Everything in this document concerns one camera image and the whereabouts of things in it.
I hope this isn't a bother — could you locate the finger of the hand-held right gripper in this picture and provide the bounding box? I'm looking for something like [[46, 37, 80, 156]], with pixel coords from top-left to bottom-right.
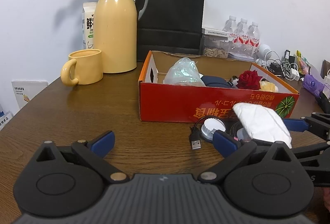
[[292, 142, 330, 166], [282, 111, 330, 141]]

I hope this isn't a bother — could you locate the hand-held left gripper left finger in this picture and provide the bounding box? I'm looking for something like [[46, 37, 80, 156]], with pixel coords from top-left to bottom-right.
[[35, 130, 130, 184]]

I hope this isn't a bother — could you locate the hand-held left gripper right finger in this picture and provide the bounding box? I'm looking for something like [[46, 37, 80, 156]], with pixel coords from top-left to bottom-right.
[[197, 130, 297, 185]]

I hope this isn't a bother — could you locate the white round cap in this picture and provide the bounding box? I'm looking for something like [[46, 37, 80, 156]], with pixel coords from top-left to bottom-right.
[[201, 117, 227, 142]]

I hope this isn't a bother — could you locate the thin black USB cable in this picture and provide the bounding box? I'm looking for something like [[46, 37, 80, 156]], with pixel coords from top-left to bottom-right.
[[189, 116, 232, 150]]

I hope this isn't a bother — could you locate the yellow and white plush sheep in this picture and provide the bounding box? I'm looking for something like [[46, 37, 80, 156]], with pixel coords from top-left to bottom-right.
[[259, 80, 279, 93]]

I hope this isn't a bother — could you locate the navy blue pouch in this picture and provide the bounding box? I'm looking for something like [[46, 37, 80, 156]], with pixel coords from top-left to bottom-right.
[[201, 75, 234, 88]]

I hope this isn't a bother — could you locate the red artificial rose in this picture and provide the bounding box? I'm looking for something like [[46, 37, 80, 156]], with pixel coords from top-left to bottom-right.
[[236, 70, 263, 90]]

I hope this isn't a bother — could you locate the red cardboard box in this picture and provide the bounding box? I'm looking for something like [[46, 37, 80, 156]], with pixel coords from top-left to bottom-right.
[[138, 50, 301, 123]]

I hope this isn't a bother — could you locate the clear plastic bag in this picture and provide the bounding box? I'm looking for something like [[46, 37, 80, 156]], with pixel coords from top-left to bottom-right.
[[164, 57, 206, 87]]

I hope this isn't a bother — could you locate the black object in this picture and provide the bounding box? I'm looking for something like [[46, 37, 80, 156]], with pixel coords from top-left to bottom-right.
[[317, 91, 330, 111]]

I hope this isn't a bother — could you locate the purple plastic bag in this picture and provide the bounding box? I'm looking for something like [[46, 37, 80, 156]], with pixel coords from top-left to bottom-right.
[[302, 73, 327, 97]]

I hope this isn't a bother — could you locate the white charger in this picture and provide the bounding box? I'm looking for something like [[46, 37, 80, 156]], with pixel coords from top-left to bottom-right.
[[290, 68, 301, 82]]

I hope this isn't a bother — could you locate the yellow snack packet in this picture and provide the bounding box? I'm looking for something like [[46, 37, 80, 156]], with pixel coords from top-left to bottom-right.
[[296, 50, 311, 75]]

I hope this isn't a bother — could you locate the brown paper bag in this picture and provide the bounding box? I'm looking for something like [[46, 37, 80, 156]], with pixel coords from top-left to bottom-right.
[[320, 59, 330, 80]]

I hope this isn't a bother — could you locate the black small device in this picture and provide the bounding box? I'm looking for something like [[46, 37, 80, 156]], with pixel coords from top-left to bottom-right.
[[284, 49, 297, 65]]

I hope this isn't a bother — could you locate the yellow mug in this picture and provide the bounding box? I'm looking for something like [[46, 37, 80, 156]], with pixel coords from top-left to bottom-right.
[[60, 49, 104, 87]]

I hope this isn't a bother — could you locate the small white desk fan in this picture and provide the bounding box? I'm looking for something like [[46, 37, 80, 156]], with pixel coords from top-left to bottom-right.
[[255, 44, 273, 65]]

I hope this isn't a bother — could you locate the clear container of seeds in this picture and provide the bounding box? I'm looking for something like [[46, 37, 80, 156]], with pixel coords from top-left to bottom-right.
[[201, 33, 232, 58]]

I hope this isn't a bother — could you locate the white printed packet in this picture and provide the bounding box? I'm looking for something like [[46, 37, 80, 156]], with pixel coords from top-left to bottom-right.
[[0, 103, 13, 132]]

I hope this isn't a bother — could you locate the yellow thermos jug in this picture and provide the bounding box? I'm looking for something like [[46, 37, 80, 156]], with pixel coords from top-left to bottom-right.
[[93, 0, 149, 74]]

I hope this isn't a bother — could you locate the white flat box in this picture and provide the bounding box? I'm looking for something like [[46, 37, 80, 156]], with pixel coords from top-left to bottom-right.
[[202, 27, 232, 39]]

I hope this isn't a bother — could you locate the white milk carton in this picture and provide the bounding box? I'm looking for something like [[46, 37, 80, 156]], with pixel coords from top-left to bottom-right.
[[82, 2, 100, 50]]

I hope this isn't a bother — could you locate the black paper bag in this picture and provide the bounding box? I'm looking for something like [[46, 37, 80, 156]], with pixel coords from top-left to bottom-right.
[[135, 0, 206, 62]]

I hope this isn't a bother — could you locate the black cable bundle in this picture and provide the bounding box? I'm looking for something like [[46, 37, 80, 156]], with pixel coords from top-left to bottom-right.
[[268, 60, 284, 76]]

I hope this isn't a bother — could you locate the pile of chargers and cables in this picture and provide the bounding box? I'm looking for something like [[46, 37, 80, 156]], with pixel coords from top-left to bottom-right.
[[269, 51, 301, 80]]

